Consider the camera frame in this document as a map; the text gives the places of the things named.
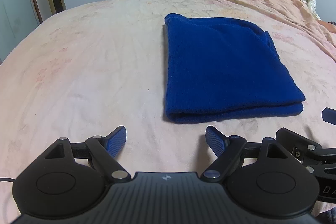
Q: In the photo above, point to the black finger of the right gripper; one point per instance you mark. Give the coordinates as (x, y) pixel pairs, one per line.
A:
(329, 115)

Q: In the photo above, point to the pink floral bed sheet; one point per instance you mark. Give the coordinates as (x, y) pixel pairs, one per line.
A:
(90, 69)

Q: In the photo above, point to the blue knit sweater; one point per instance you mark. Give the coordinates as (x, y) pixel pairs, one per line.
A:
(225, 68)

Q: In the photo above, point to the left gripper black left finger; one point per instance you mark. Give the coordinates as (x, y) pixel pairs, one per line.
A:
(70, 178)

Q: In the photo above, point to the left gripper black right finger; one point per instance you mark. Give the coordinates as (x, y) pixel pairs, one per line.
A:
(263, 178)

